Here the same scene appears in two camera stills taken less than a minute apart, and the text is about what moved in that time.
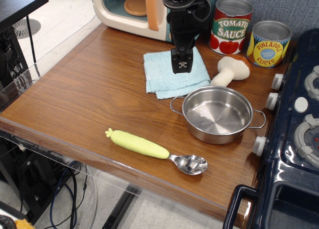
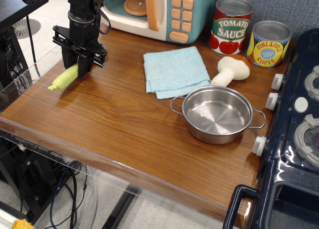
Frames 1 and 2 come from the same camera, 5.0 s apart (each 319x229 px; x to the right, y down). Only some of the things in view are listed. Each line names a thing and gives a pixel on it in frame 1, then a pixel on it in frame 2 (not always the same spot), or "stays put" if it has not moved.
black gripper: (190, 17) → (82, 35)
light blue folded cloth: (161, 79) stays put
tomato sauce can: (231, 22) stays put
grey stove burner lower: (306, 139) stays put
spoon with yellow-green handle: (189, 164) → (65, 77)
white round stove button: (301, 104) stays put
